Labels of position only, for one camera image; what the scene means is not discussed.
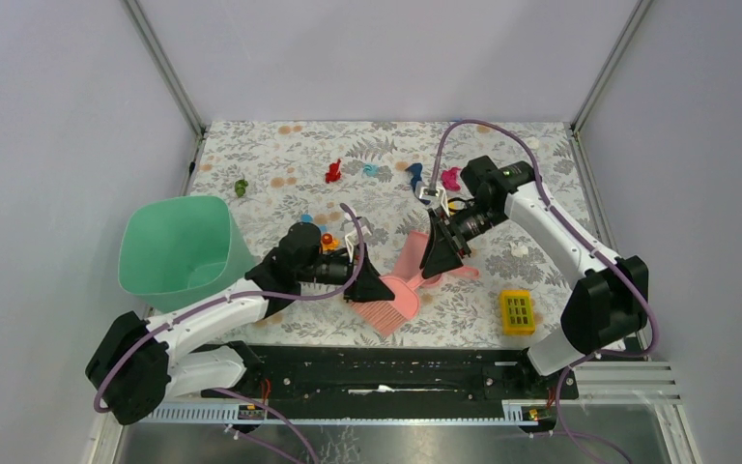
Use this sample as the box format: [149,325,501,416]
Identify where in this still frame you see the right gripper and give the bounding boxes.
[419,201,509,281]

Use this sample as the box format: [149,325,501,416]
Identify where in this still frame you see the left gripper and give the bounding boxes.
[297,242,395,304]

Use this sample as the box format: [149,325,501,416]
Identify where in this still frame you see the pink dustpan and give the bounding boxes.
[388,230,481,286]

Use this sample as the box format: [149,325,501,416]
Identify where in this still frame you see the pink brush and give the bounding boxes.
[350,274,425,336]

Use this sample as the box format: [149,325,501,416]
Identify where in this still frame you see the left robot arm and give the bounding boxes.
[85,222,394,425]

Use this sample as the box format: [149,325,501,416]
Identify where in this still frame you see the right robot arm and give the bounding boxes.
[419,156,648,398]

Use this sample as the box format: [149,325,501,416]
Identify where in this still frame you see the toy block car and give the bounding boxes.
[300,214,341,251]

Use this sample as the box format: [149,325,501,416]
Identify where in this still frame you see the yellow grid block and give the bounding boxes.
[499,290,536,336]

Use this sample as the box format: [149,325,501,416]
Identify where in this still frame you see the red paper scrap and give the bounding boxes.
[325,159,342,184]

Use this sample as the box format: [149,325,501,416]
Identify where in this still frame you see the green paper scrap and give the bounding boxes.
[234,179,249,198]

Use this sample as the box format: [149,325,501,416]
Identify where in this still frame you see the green trash bin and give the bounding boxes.
[118,196,256,312]

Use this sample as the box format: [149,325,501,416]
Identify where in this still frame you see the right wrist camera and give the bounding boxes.
[415,182,450,217]

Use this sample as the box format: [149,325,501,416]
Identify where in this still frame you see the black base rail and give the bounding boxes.
[232,344,579,420]

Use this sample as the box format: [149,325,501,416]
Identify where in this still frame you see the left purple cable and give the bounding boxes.
[92,202,367,464]

